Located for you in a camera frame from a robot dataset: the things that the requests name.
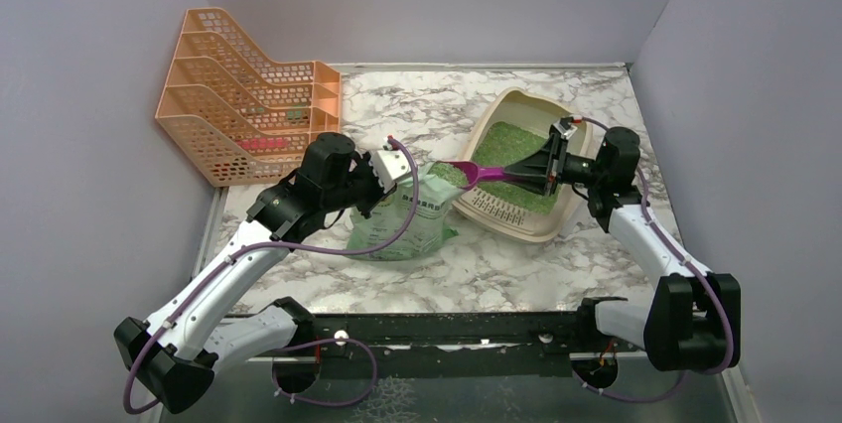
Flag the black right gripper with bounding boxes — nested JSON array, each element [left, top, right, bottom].
[[503, 133, 608, 197]]

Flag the white bag sealing clip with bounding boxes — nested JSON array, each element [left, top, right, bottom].
[[559, 202, 591, 238]]

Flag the purple plastic litter scoop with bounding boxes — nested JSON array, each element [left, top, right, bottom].
[[428, 161, 523, 191]]

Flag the beige plastic litter box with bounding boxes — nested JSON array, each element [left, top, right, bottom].
[[454, 87, 583, 243]]

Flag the green litter bag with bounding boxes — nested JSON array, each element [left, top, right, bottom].
[[347, 162, 468, 261]]

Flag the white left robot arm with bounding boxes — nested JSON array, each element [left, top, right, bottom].
[[114, 132, 419, 415]]

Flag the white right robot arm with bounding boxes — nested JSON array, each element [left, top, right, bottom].
[[503, 124, 741, 373]]

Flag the green litter pellets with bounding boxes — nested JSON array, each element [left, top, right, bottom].
[[471, 122, 557, 214]]

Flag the orange mesh file rack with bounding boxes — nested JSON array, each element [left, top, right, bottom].
[[155, 7, 342, 188]]

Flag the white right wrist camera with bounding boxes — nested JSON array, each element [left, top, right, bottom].
[[549, 116, 582, 150]]

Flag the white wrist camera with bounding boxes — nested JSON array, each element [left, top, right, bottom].
[[369, 149, 411, 191], [549, 116, 582, 150]]

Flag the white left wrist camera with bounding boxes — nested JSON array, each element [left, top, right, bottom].
[[369, 149, 411, 191]]

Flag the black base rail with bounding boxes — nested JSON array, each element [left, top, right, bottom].
[[259, 311, 610, 379]]

